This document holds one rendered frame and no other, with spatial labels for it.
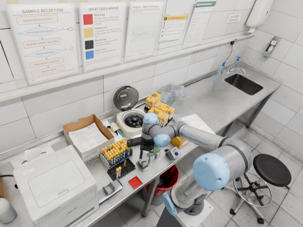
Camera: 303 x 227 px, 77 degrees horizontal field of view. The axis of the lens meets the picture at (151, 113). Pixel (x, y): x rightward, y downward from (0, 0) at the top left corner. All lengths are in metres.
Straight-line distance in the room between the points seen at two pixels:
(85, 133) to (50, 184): 0.58
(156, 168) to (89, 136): 0.53
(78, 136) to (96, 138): 0.13
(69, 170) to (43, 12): 0.75
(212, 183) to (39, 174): 0.75
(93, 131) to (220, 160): 1.04
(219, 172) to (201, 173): 0.07
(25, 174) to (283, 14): 3.06
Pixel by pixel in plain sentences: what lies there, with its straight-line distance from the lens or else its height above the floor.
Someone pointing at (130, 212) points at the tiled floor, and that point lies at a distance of 2.18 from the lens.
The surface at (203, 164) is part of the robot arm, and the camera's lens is 0.67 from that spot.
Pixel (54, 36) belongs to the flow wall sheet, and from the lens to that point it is 1.17.
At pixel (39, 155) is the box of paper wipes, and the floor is 0.94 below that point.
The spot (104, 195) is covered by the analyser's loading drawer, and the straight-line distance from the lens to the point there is 1.23.
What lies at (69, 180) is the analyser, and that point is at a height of 1.18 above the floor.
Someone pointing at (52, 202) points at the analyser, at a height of 1.18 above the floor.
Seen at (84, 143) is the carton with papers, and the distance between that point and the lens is 1.42.
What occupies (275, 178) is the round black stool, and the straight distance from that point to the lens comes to 2.11.
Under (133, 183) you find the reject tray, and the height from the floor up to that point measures 0.88.
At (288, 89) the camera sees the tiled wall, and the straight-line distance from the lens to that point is 3.23.
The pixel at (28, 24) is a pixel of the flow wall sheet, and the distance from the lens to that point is 1.12.
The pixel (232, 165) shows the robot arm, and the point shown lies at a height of 1.54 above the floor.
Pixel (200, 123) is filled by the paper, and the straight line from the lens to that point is 1.81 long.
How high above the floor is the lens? 2.03
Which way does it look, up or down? 41 degrees down
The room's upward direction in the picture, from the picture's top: 11 degrees clockwise
